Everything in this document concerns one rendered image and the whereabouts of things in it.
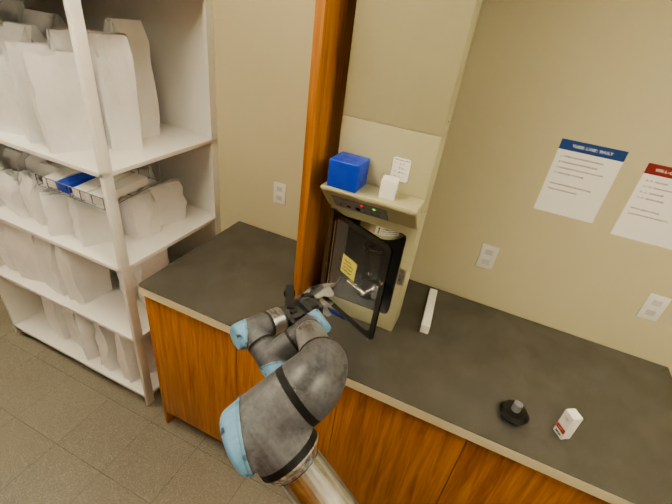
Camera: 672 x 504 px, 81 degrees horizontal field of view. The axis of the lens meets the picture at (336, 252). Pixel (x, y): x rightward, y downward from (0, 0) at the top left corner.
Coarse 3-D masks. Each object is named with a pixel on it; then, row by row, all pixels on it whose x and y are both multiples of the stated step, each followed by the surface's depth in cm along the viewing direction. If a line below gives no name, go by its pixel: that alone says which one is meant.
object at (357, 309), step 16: (336, 224) 141; (352, 224) 134; (336, 240) 143; (352, 240) 136; (368, 240) 130; (336, 256) 146; (352, 256) 138; (368, 256) 132; (384, 256) 126; (336, 272) 148; (368, 272) 134; (384, 272) 128; (336, 288) 151; (352, 288) 143; (368, 288) 136; (384, 288) 130; (336, 304) 154; (352, 304) 146; (368, 304) 138; (352, 320) 148; (368, 320) 141; (368, 336) 143
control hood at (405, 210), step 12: (324, 192) 130; (336, 192) 126; (348, 192) 124; (360, 192) 125; (372, 192) 126; (372, 204) 123; (384, 204) 120; (396, 204) 121; (408, 204) 122; (420, 204) 123; (372, 216) 134; (396, 216) 125; (408, 216) 121; (420, 216) 128
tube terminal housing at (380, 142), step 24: (360, 120) 124; (360, 144) 127; (384, 144) 124; (408, 144) 121; (432, 144) 118; (384, 168) 128; (432, 168) 121; (408, 192) 128; (360, 216) 139; (408, 240) 135; (408, 264) 140
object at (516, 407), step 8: (504, 400) 131; (512, 400) 130; (504, 408) 127; (512, 408) 126; (520, 408) 124; (504, 416) 125; (512, 416) 124; (520, 416) 125; (528, 416) 126; (512, 424) 126; (520, 424) 124
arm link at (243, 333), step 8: (264, 312) 113; (248, 320) 109; (256, 320) 110; (264, 320) 110; (272, 320) 111; (232, 328) 107; (240, 328) 106; (248, 328) 107; (256, 328) 108; (264, 328) 109; (272, 328) 111; (232, 336) 109; (240, 336) 106; (248, 336) 106; (256, 336) 106; (240, 344) 106; (248, 344) 107
